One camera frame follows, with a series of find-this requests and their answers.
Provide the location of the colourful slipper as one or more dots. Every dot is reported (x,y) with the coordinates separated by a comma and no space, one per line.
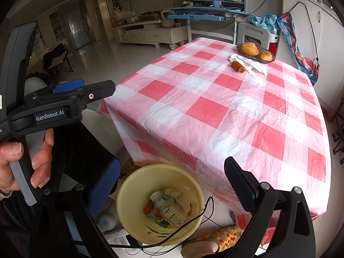
(225,238)

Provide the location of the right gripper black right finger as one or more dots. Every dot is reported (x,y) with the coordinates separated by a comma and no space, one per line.
(245,185)

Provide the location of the pink checkered tablecloth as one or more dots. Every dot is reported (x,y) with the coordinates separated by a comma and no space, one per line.
(192,109)

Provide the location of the colourful hanging bag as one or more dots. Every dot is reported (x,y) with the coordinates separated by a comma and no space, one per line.
(304,64)

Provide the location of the white plastic bag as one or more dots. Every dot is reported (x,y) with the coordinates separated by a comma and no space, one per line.
(251,67)

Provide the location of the white sideboard cabinet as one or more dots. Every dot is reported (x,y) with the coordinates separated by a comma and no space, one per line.
(319,35)

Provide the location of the person's left hand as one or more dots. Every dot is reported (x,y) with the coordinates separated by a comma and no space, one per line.
(41,163)

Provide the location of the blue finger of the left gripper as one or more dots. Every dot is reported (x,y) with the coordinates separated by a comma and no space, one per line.
(68,86)

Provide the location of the pink kettlebell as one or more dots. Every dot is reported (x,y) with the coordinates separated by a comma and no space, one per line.
(166,21)

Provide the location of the light blue crumpled cloth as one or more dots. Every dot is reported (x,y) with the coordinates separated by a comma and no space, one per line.
(268,22)

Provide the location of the dark folding chair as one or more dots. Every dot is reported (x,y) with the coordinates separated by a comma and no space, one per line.
(337,136)

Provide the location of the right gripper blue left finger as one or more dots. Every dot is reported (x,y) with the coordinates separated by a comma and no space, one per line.
(105,186)

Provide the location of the cream TV cabinet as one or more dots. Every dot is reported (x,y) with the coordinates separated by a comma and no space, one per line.
(151,33)

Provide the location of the yellow mango right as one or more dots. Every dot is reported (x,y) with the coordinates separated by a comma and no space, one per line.
(265,56)

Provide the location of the white tissue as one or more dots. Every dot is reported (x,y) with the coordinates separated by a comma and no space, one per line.
(175,193)

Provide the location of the yellow mango left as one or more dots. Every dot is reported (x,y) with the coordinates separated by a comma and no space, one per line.
(249,49)

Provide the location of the yellow mango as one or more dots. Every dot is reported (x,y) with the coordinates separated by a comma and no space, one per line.
(265,56)
(249,49)

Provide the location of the blue children's study desk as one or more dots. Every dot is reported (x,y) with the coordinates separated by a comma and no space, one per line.
(212,11)

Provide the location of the clear plastic bottle white cap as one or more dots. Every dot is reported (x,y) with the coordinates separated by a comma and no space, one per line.
(159,198)

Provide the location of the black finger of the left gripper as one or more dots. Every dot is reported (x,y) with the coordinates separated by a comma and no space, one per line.
(94,92)

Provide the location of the yellow trash bin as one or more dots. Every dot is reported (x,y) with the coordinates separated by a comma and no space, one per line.
(152,229)

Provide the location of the light blue drink carton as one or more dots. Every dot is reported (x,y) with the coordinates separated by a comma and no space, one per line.
(174,215)

